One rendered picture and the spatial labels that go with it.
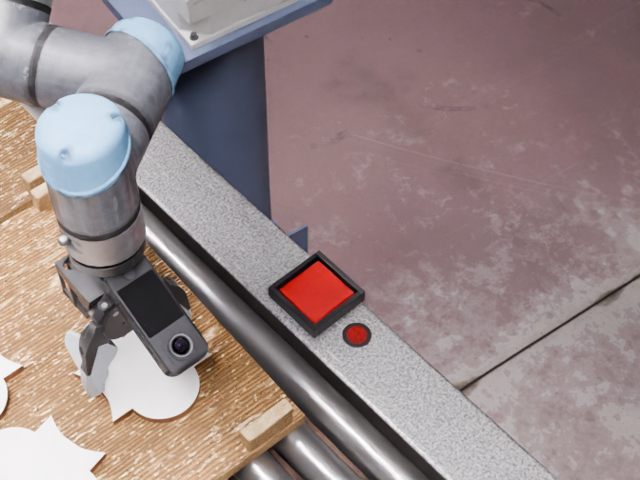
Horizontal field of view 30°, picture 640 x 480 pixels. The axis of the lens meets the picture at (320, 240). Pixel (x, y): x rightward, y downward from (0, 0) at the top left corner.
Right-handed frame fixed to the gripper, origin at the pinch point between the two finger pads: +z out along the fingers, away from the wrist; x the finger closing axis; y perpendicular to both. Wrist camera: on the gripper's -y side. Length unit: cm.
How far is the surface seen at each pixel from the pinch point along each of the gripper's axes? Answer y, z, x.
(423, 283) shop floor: 33, 94, -79
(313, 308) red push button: -5.1, 1.4, -18.7
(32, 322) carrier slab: 12.3, 0.5, 5.9
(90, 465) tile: -6.1, -0.4, 10.6
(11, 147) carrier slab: 35.1, 0.5, -5.3
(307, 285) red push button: -2.3, 1.4, -20.0
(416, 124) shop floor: 66, 94, -108
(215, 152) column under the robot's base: 45, 36, -40
